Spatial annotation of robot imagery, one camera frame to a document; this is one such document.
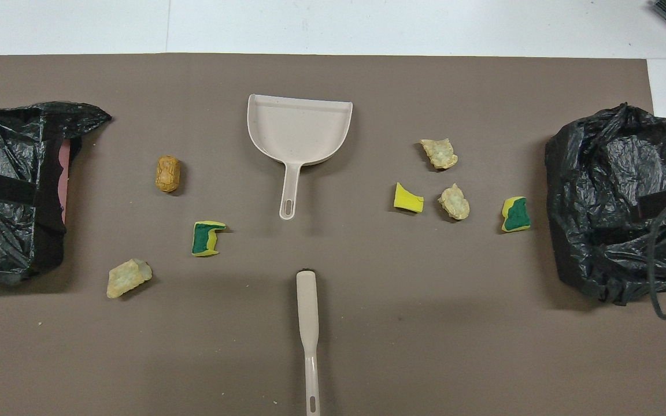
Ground pale beige sponge piece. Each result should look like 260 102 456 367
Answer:
438 183 471 221
106 258 153 299
420 138 459 170

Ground green yellow sponge piece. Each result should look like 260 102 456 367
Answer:
191 221 227 257
501 196 532 233

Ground brown sponge piece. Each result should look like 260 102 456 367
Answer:
155 155 182 194

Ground yellow sponge wedge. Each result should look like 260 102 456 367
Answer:
393 182 425 213

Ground beige plastic dustpan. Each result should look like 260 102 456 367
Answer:
246 94 353 220

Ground beige hand brush black bristles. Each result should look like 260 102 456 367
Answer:
296 269 321 416

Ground black bag bin pink box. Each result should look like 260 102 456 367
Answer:
0 102 113 285

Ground black bag lined bin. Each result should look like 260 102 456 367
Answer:
545 103 666 306

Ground brown table mat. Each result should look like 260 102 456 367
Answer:
0 54 666 416

